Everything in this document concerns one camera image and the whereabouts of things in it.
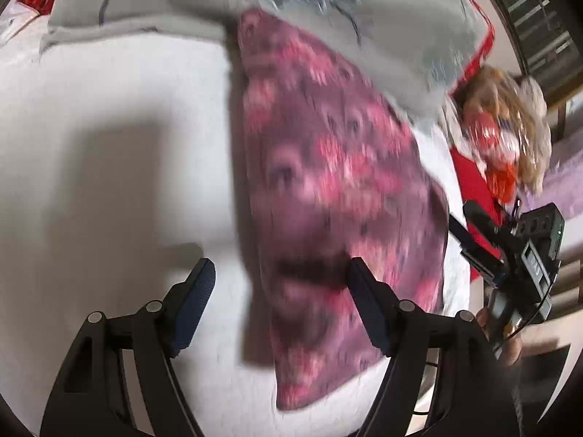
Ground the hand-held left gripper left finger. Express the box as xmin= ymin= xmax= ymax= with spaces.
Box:
xmin=40 ymin=257 xmax=217 ymax=437

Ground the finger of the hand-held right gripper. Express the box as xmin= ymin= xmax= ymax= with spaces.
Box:
xmin=449 ymin=214 xmax=507 ymax=285
xmin=462 ymin=200 xmax=517 ymax=249

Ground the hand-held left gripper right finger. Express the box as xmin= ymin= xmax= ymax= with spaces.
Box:
xmin=348 ymin=256 xmax=515 ymax=437

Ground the pink floral shirt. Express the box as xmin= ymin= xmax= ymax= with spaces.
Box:
xmin=237 ymin=8 xmax=451 ymax=413

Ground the person's right hand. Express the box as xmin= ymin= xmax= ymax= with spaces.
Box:
xmin=476 ymin=307 xmax=523 ymax=367

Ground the red cloth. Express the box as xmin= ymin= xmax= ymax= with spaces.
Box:
xmin=449 ymin=143 xmax=511 ymax=283

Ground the purple cloth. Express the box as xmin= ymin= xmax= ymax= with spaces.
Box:
xmin=524 ymin=146 xmax=583 ymax=256

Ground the plastic wrapped stuffed toy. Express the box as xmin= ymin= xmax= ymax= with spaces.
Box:
xmin=449 ymin=64 xmax=554 ymax=205

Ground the white quilted bedspread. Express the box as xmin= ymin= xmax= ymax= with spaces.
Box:
xmin=0 ymin=4 xmax=472 ymax=437

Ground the dark slatted rack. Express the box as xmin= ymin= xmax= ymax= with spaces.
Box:
xmin=474 ymin=0 xmax=579 ymax=101

